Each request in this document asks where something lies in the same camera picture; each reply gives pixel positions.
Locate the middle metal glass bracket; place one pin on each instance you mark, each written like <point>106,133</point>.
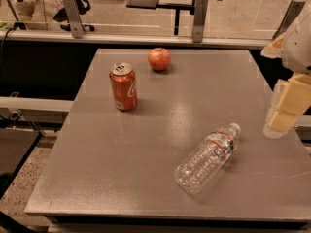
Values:
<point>200,13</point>

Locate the right metal glass bracket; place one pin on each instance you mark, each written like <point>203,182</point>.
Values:
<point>293,10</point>

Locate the red apple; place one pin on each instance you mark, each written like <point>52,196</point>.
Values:
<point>159,59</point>

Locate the clear plastic water bottle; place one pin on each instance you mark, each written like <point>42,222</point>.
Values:
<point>203,163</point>

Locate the metal glass bracket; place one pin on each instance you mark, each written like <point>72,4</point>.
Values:
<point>76,27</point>
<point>293,10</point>
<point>200,13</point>

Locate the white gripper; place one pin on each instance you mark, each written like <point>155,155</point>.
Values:
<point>299,50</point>

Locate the left metal glass bracket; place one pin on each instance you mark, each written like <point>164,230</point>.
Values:
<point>76,27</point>

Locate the metal railing bar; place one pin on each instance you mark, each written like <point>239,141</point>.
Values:
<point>18,103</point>

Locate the person in beige clothing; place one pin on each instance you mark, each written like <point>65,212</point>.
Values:
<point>44,14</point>

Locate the red coke can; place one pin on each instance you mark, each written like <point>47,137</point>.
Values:
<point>123,82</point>

